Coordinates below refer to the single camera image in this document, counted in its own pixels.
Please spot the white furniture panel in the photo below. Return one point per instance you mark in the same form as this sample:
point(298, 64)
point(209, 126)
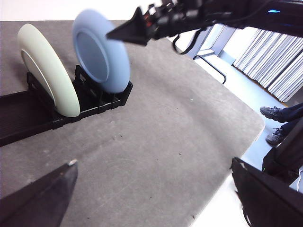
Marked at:
point(213, 40)

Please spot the blue plate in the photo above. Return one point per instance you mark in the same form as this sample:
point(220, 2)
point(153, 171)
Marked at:
point(94, 56)

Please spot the black plate rack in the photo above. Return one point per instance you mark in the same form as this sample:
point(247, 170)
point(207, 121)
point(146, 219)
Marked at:
point(19, 113)

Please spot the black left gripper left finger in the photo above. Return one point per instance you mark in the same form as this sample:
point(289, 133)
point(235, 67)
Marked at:
point(40, 201)

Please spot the person's leg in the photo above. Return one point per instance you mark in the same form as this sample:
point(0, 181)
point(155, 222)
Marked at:
point(293, 113)
point(290, 126)

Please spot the black metal tube frame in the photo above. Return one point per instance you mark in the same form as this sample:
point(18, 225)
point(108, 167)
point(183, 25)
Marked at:
point(223, 78)

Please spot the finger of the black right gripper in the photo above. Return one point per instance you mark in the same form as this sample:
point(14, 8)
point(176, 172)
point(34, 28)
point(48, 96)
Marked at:
point(135, 30)

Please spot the person's foot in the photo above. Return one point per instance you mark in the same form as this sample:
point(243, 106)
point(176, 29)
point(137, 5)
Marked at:
point(274, 138)
point(270, 112)

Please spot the pale green plate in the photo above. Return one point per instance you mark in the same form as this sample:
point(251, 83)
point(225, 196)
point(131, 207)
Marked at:
point(47, 71)

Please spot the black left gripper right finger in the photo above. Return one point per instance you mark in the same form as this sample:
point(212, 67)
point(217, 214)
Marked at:
point(272, 205)

